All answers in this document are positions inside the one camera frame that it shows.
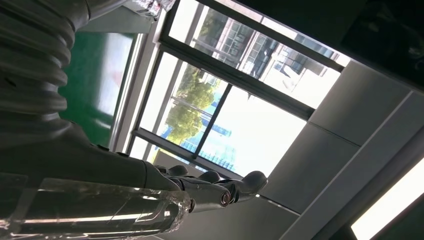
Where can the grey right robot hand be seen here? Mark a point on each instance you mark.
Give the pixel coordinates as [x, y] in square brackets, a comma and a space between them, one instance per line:
[82, 185]

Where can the crumpled grey parcel black band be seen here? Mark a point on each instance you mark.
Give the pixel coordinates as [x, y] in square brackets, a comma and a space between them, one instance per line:
[152, 6]

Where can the green tree outside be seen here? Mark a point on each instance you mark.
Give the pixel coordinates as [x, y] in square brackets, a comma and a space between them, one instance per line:
[188, 109]

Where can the building beyond window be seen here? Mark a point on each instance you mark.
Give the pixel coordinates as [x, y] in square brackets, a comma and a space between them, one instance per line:
[238, 43]

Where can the bright ceiling light panel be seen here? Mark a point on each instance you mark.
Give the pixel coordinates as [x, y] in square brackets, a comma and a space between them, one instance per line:
[391, 205]

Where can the dark window frame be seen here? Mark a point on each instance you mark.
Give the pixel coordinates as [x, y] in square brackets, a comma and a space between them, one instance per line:
[232, 78]

